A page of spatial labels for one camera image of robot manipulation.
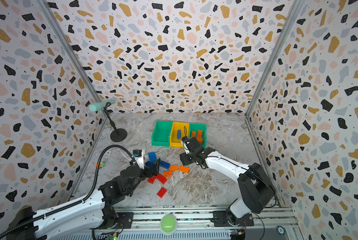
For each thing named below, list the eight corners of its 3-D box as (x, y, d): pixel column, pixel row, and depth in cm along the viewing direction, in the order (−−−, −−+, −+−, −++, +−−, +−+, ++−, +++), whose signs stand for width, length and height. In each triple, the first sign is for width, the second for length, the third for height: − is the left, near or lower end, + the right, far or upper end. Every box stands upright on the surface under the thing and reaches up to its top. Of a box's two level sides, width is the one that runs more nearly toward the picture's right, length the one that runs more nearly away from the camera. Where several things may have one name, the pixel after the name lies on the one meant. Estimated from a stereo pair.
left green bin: (152, 147, 104) (150, 141, 98) (156, 127, 116) (154, 120, 110) (170, 147, 104) (169, 141, 98) (172, 127, 116) (172, 120, 110)
